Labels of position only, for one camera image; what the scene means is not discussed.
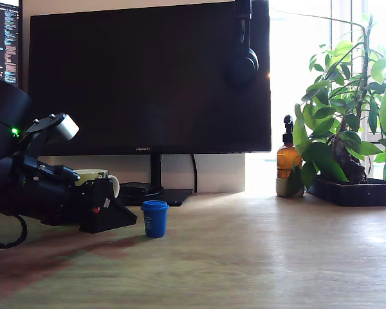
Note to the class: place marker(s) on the blue coffee capsule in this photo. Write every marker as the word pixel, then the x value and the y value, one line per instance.
pixel 155 220

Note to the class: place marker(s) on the green cartoon print mug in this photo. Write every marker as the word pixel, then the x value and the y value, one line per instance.
pixel 90 175

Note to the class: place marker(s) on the large black monitor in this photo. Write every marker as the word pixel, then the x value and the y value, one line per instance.
pixel 148 80

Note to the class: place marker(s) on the monitor showing code text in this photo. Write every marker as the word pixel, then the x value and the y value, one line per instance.
pixel 3 38

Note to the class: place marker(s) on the amber pump bottle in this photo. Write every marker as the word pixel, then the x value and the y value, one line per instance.
pixel 284 161

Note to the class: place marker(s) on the black headphones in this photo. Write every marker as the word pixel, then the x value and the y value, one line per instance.
pixel 242 67

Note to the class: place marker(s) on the green leafy plant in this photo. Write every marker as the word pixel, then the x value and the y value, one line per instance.
pixel 325 157

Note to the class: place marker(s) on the black plant tray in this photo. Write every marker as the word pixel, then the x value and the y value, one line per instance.
pixel 350 194

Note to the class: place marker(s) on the grey camera box on bracket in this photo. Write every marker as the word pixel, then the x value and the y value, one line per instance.
pixel 66 127

